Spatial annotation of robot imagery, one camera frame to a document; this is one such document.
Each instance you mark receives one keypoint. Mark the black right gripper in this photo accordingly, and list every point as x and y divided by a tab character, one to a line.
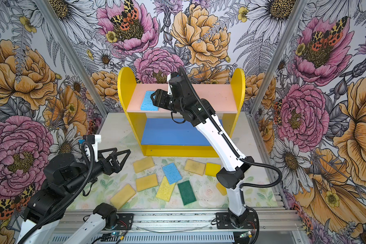
159	100

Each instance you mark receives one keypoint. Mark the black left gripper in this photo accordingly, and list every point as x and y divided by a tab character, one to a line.
110	169

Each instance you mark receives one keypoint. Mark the light blue sponge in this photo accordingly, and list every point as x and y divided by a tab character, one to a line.
147	104

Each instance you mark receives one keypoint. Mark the green scouring sponge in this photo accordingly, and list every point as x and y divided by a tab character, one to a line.
186	192

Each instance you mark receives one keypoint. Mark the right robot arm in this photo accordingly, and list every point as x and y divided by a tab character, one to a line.
231	175

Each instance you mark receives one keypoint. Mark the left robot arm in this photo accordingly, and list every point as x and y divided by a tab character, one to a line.
66	179

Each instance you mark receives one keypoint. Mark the tan yellow sponge upper left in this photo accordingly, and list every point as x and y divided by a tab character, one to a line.
143	164

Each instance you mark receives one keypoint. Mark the tan yellow sponge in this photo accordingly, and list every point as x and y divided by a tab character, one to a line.
146	182
123	196
143	164

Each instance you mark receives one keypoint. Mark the tan yellow sponge middle left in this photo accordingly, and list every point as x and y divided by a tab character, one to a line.
146	182

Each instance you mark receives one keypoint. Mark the tan yellow sponge lower left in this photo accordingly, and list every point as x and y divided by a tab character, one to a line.
123	196

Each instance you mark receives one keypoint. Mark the speckled yellow sponge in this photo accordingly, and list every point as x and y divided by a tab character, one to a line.
165	190

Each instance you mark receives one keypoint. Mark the tan sponge right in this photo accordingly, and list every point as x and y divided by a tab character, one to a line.
194	167

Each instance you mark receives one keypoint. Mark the bright yellow square sponge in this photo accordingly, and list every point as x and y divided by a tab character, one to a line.
212	169

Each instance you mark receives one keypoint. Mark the yellow sponge far right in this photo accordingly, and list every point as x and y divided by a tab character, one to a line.
221	189

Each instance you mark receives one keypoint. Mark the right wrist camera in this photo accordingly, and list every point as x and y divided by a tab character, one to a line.
169	77

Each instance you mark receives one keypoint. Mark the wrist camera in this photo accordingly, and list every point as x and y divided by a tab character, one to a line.
93	139
169	77

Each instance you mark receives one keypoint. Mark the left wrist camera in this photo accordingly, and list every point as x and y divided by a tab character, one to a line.
93	139

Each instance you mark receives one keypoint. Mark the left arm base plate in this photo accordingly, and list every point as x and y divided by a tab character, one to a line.
116	222

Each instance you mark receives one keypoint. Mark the left aluminium frame post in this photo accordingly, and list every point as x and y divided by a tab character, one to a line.
52	20

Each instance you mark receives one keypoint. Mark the aluminium frame post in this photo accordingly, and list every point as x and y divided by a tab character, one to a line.
292	24
52	20

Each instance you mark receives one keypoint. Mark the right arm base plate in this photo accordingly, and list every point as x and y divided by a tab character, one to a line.
228	220

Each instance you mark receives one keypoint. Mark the right aluminium frame post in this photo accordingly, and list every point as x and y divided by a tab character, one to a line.
292	24

